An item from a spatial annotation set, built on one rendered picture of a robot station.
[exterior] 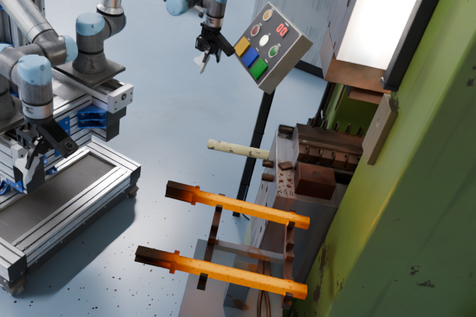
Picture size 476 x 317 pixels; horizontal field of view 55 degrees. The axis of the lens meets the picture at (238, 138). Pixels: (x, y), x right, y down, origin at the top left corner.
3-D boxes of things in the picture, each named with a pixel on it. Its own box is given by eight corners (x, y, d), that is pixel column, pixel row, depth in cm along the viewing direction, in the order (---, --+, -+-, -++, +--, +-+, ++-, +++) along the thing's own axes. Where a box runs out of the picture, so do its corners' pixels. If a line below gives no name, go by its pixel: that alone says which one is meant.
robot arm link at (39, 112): (59, 98, 119) (34, 111, 113) (60, 113, 122) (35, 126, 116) (38, 88, 122) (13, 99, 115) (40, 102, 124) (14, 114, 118)
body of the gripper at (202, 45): (203, 44, 199) (207, 18, 192) (220, 52, 197) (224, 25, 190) (194, 49, 194) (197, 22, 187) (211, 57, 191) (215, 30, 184)
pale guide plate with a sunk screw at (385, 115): (366, 164, 121) (391, 111, 111) (361, 144, 128) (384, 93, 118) (373, 165, 121) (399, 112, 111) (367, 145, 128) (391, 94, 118)
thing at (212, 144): (206, 151, 208) (207, 142, 205) (207, 144, 212) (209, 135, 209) (299, 170, 210) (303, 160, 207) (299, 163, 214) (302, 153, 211)
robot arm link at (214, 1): (212, -18, 183) (231, -11, 182) (208, 8, 190) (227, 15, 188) (205, -13, 177) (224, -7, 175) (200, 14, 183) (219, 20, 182)
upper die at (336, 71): (324, 81, 136) (333, 52, 131) (319, 52, 152) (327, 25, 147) (457, 108, 138) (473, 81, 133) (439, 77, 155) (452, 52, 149)
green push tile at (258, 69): (255, 79, 190) (267, 66, 188) (249, 70, 196) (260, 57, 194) (258, 81, 191) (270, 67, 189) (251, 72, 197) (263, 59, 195)
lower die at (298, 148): (293, 170, 157) (299, 151, 152) (291, 136, 173) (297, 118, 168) (410, 192, 159) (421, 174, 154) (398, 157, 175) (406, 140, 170)
